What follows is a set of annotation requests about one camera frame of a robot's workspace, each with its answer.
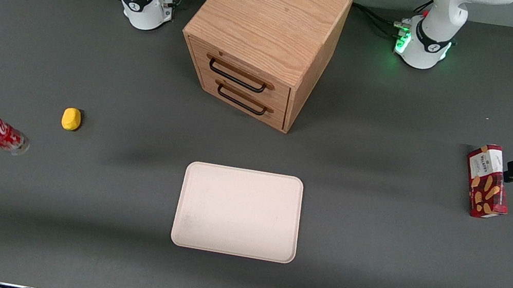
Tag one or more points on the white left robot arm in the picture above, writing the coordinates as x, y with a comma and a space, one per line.
430, 42

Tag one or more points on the cream rectangular tray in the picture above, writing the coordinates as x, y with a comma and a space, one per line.
237, 211

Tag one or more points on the red tartan shortbread box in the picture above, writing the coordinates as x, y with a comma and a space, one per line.
486, 187

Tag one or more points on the yellow lemon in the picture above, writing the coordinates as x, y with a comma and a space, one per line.
71, 119

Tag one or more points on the wooden drawer cabinet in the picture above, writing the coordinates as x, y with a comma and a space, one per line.
267, 15

